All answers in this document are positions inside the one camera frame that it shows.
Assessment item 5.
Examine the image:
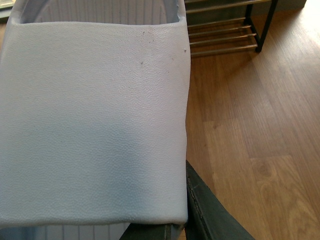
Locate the light blue slide sandal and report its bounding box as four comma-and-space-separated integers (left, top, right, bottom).
0, 0, 191, 240

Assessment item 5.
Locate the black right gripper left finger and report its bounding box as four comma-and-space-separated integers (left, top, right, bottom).
120, 223, 172, 240

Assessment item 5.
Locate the black metal shoe rack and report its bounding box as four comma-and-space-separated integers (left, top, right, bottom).
185, 0, 278, 58

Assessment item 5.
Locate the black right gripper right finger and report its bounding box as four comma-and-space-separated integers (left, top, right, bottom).
185, 161, 254, 240

